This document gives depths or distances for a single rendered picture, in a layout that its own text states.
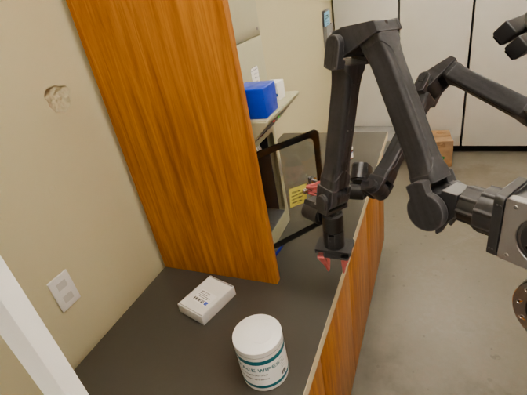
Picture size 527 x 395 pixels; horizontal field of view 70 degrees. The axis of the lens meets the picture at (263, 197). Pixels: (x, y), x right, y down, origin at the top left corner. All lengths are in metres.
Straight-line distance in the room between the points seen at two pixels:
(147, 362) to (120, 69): 0.88
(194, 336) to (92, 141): 0.70
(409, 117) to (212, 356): 0.85
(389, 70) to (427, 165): 0.20
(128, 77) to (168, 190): 0.38
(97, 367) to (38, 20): 1.01
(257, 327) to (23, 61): 0.93
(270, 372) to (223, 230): 0.50
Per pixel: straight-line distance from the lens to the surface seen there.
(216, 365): 1.20
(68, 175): 1.29
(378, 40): 0.80
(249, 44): 1.34
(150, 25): 1.15
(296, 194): 1.40
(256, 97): 1.15
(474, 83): 1.33
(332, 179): 0.96
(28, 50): 1.25
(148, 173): 1.36
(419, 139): 0.79
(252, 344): 1.02
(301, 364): 1.15
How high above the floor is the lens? 1.86
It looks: 29 degrees down
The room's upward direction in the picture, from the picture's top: 11 degrees counter-clockwise
